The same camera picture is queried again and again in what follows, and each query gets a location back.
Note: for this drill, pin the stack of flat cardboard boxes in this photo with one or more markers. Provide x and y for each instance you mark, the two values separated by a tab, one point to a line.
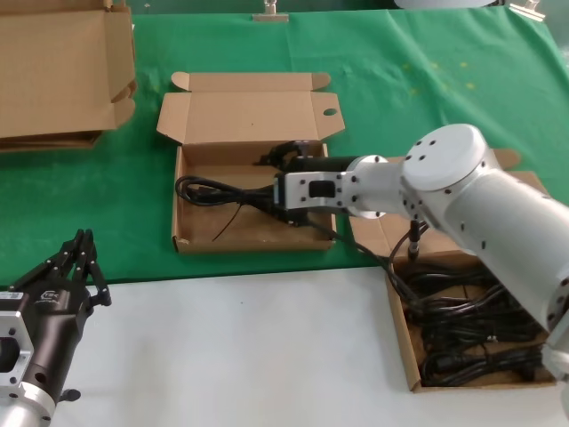
53	66

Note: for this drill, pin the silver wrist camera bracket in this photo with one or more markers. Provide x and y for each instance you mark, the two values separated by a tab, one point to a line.
13	351
311	190

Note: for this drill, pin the green tablecloth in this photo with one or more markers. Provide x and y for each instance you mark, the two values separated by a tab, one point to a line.
400	89

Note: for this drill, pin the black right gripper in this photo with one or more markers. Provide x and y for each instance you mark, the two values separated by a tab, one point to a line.
320	163

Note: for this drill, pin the flattened cardboard box stack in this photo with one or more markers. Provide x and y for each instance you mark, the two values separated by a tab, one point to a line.
44	143

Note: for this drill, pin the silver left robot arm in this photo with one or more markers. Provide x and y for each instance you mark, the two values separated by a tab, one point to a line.
22	409

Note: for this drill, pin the small black wrist knob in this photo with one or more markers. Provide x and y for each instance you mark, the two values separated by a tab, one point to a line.
69	394

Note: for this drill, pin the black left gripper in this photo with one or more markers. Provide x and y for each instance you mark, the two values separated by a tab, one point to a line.
55	321

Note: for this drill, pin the open brown cardboard mailer box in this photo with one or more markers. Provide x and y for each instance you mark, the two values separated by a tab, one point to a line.
249	111
400	338

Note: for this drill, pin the metal tablecloth clip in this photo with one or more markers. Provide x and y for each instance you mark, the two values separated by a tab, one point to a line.
270	18
529	10

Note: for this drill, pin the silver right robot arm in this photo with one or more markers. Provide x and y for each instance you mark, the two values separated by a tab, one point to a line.
480	204

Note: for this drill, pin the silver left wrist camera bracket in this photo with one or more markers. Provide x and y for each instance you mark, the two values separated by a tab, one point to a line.
13	351

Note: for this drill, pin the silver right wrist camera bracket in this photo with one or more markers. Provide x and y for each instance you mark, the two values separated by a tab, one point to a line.
311	190

